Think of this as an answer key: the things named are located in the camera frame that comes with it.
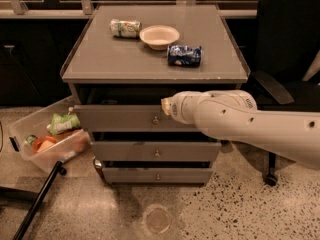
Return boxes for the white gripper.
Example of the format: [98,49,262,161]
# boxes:
[161,91,201,124]

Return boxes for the grey top drawer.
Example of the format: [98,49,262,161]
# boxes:
[74,105,197,132]

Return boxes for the grey drawer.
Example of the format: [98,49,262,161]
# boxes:
[74,105,197,132]
[92,141,221,162]
[102,168,212,184]

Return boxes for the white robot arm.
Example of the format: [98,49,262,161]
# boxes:
[161,90,320,169]

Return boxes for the grey drawer cabinet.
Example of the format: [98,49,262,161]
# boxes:
[62,5,249,170]

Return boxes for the grey middle drawer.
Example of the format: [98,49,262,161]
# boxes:
[92,141,221,162]

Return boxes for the grey bottom drawer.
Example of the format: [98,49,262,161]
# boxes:
[102,168,212,184]

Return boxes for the blue crushed can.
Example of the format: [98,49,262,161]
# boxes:
[167,45,202,67]

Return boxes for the beige paper bowl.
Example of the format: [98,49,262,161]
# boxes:
[140,25,180,51]

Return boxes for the brown bottle behind cabinet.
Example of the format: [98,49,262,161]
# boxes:
[93,158,105,181]

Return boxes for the green snack bag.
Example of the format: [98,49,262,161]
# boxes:
[47,113,80,135]

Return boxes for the round floor drain cover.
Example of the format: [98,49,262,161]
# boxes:
[143,205,171,235]

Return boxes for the clear plastic storage bin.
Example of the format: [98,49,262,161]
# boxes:
[9,96,90,173]

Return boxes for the black metal bar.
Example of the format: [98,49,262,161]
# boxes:
[13,161,67,240]

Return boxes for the orange round object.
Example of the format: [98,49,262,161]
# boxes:
[32,136,56,154]

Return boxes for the small green can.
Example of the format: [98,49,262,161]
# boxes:
[25,135,37,146]

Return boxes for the black office chair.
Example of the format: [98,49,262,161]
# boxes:
[243,0,320,186]

